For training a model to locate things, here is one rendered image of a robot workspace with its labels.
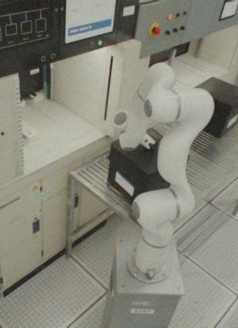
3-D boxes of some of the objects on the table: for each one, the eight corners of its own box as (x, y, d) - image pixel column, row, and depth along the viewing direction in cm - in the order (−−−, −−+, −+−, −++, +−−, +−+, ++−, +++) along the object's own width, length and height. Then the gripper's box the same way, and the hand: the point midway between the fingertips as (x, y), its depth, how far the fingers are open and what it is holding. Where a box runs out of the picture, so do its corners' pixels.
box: (219, 139, 239) (231, 106, 223) (182, 121, 252) (191, 88, 236) (238, 123, 258) (251, 91, 242) (202, 107, 270) (212, 75, 254)
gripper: (119, 129, 169) (135, 143, 185) (142, 148, 160) (158, 162, 175) (129, 116, 169) (145, 132, 184) (153, 135, 160) (168, 150, 175)
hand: (149, 145), depth 178 cm, fingers open, 4 cm apart
